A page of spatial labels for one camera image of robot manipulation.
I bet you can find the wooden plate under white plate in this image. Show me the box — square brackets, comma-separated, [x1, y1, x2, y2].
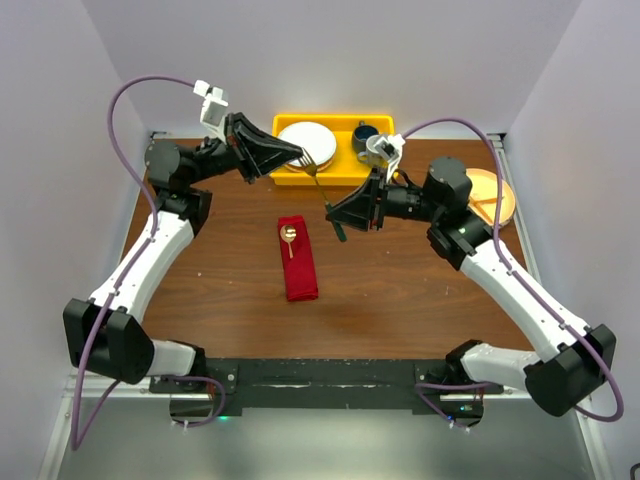
[284, 158, 333, 173]

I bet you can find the aluminium frame rail front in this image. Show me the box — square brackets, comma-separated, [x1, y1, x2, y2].
[62, 355, 592, 401]

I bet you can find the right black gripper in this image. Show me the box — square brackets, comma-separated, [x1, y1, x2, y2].
[326, 166, 442, 232]

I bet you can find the brass spoon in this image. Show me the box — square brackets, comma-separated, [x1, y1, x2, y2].
[280, 225, 297, 259]

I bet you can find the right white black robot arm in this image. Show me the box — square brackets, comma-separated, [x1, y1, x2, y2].
[327, 157, 616, 417]

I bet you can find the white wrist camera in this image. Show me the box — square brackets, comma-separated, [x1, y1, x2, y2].
[193, 80, 229, 143]
[374, 134, 405, 183]

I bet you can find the dark blue mug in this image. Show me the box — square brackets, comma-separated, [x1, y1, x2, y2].
[351, 120, 379, 154]

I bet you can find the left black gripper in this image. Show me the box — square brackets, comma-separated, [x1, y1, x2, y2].
[187, 112, 302, 186]

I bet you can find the purple cable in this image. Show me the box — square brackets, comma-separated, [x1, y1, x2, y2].
[70, 74, 226, 452]
[399, 117, 626, 431]

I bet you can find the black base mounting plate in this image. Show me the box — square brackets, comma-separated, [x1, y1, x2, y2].
[150, 370, 503, 426]

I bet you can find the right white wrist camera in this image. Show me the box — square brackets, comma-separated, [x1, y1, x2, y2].
[374, 134, 405, 183]

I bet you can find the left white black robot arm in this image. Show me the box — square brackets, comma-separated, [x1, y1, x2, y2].
[63, 113, 304, 392]

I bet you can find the yellow plastic bin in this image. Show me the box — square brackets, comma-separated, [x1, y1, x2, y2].
[272, 113, 395, 187]

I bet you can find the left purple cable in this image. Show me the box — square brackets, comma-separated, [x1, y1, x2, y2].
[70, 74, 226, 452]

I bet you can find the red cloth napkin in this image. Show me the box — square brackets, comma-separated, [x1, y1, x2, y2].
[277, 215, 319, 302]

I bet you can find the aluminium frame rail right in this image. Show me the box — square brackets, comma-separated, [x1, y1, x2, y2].
[489, 134, 541, 283]

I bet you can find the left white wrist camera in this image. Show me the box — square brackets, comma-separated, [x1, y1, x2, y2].
[193, 80, 229, 143]

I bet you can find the orange wooden plate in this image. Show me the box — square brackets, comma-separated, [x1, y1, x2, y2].
[466, 168, 516, 227]

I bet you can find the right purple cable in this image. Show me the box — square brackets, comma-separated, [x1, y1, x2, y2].
[399, 117, 626, 431]

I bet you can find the grey white mug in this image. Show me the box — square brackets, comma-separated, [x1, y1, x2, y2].
[357, 134, 389, 168]

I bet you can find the aluminium frame rail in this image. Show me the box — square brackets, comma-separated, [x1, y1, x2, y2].
[62, 355, 592, 401]
[489, 134, 541, 283]

